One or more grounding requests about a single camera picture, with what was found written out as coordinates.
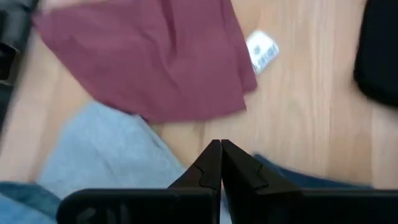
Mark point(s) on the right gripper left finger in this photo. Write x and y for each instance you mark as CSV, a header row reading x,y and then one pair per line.
x,y
208,171

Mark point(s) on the black cloth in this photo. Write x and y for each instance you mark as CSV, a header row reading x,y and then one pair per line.
x,y
379,53

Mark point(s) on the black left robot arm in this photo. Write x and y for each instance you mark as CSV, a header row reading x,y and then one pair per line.
x,y
12,31

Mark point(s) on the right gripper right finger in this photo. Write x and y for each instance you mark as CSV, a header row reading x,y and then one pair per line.
x,y
242,174

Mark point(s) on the maroon cloth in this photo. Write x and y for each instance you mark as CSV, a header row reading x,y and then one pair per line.
x,y
149,62

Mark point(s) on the light blue striped towel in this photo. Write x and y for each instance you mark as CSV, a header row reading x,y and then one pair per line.
x,y
18,211

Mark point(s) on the light grey cloth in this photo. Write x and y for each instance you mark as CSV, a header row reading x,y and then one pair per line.
x,y
109,155

